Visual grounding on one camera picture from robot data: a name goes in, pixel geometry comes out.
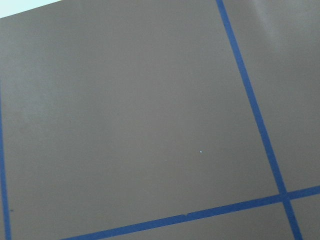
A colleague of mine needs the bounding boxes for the brown paper table cover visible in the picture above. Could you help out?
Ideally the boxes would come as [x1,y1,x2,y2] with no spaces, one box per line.
[0,0,320,240]

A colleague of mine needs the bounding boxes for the blue tape grid lines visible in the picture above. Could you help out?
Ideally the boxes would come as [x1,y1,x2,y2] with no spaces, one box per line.
[0,0,320,240]

